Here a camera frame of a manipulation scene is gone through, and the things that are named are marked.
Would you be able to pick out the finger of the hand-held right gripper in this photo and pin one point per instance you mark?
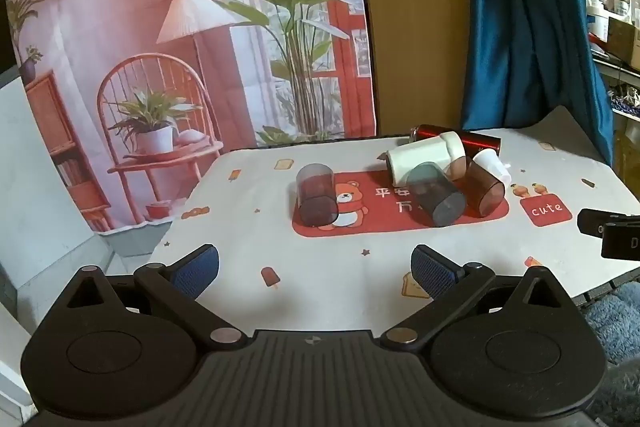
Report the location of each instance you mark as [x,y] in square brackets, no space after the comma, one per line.
[620,241]
[592,222]

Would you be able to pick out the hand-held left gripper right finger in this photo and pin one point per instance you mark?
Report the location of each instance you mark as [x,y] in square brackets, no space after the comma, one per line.
[433,270]

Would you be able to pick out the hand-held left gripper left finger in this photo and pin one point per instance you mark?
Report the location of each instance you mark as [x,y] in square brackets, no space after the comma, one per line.
[196,268]

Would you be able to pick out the blue-grey translucent cup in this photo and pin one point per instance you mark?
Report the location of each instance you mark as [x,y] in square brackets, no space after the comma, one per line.
[436,196]

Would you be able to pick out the brown translucent cup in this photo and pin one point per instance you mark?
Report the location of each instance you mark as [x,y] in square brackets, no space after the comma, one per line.
[482,189]

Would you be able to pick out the pink-brown cup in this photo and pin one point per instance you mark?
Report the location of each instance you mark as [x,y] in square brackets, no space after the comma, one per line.
[454,168]

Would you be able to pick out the small white cup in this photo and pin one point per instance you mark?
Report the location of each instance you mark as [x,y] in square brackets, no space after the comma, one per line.
[492,168]

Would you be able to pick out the large white cup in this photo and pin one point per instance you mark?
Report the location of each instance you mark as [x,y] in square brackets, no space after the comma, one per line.
[420,157]

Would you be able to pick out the grey translucent cup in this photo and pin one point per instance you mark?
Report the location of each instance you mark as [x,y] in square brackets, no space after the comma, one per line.
[315,194]

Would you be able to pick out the blue fluffy rug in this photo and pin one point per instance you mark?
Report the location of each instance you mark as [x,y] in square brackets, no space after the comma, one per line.
[617,322]

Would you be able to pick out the printed tablecloth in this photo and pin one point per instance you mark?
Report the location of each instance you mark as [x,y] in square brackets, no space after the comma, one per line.
[280,257]

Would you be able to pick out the red metal can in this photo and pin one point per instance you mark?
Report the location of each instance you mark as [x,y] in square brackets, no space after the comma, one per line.
[477,138]

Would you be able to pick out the cluttered shelf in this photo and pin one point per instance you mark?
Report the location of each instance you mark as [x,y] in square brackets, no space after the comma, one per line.
[622,72]

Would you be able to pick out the brown box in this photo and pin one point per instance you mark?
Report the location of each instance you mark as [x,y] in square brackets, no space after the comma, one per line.
[624,39]

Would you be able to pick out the blue curtain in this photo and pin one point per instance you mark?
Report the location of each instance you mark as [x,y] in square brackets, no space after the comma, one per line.
[530,32]

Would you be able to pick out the printed wall tapestry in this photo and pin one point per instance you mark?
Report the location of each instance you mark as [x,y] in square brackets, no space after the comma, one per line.
[190,57]

